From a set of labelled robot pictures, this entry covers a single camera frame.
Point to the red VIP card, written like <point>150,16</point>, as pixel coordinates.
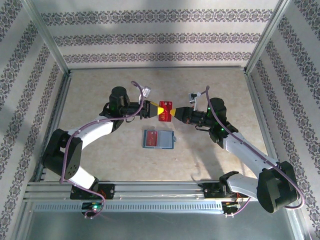
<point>165,118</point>

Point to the red credit card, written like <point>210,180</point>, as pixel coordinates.
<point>151,138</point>

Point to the blue card holder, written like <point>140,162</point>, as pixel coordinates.
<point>165,140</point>

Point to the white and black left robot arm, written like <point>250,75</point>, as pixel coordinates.
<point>60,150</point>

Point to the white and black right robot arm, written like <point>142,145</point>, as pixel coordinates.
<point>275,190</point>

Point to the controller board with green light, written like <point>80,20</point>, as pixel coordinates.
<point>94,207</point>

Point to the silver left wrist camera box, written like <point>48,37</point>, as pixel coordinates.
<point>146,91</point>

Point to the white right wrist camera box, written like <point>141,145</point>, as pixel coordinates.
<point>193,97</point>

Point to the aluminium side rail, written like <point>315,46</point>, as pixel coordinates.
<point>257,100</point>
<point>61,100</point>

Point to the aluminium rear rail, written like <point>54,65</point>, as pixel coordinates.
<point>157,68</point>

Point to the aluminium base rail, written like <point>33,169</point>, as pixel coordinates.
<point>160,190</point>

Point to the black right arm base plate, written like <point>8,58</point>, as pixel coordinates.
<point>210,192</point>

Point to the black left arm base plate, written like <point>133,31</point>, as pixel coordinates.
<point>110,191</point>

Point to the aluminium frame post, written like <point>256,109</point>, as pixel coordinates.
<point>45,32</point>
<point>267,32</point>

